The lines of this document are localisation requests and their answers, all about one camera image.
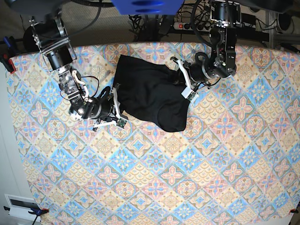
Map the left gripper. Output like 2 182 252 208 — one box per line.
171 60 195 89

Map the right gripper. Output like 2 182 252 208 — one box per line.
96 86 128 123

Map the black t-shirt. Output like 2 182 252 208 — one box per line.
113 55 190 133

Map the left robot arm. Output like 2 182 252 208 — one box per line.
171 0 241 91

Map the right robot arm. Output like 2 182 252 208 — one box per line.
5 0 128 128

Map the white power strip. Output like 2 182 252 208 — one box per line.
173 22 214 33

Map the black round stool seat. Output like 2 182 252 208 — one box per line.
22 26 39 53

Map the patterned colourful tablecloth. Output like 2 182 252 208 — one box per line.
6 46 300 225

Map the red black table clamp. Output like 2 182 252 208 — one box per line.
0 54 16 74

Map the blue clamp top left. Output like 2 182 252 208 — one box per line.
3 36 17 51

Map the blue clamp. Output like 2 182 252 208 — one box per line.
3 206 49 222
3 36 17 51

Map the blue clamp bottom left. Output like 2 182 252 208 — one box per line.
3 206 49 222

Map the white box with dark window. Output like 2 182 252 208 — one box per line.
4 194 39 222

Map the orange clamp bottom right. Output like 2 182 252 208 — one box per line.
289 209 299 214

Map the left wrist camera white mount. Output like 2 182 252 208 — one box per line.
170 57 199 103

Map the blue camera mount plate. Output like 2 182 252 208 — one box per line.
111 0 184 15

